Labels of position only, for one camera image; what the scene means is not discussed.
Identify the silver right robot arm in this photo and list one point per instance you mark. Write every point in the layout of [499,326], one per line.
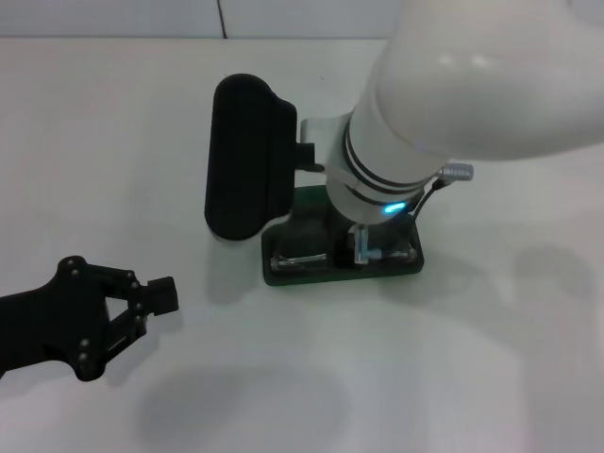
[472,94]

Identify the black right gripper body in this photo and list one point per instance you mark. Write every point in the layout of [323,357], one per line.
[340,245]

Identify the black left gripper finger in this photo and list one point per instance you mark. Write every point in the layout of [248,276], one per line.
[123,332]
[160,295]

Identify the silver right gripper connector stub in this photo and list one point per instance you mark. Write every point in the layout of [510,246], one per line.
[361,245]

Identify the silver right camera bracket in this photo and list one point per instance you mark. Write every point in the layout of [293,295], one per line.
[323,129]

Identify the green glasses case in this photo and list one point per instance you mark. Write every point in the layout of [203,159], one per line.
[330,277]

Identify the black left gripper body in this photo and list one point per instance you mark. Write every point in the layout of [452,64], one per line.
[47,325]

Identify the clear plastic glasses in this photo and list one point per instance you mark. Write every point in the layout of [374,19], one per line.
[299,260]

